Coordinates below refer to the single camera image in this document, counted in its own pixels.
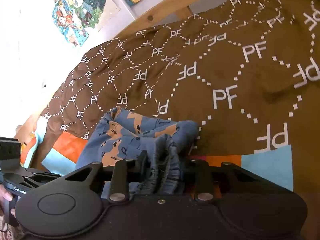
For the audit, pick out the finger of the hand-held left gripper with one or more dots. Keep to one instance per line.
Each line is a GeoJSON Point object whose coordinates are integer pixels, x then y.
{"type": "Point", "coordinates": [42, 175]}

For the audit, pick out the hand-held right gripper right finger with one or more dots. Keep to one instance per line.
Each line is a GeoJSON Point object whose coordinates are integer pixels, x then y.
{"type": "Point", "coordinates": [203, 176]}

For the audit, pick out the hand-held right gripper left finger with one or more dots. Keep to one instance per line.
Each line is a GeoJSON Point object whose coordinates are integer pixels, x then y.
{"type": "Point", "coordinates": [142, 163]}

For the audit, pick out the blue printed pants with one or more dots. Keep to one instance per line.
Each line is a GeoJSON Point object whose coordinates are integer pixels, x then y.
{"type": "Point", "coordinates": [150, 133]}

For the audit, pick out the person's left hand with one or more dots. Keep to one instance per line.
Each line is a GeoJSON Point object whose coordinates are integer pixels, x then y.
{"type": "Point", "coordinates": [5, 194]}

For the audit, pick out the orange and blue bed sheet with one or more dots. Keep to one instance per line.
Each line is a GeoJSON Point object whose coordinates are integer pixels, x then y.
{"type": "Point", "coordinates": [267, 166]}

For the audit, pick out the brown printed blanket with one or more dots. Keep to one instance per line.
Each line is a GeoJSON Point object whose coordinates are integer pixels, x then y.
{"type": "Point", "coordinates": [225, 67]}

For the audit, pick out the cartoon wall poster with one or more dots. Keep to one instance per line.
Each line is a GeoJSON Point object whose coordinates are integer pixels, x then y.
{"type": "Point", "coordinates": [80, 7]}

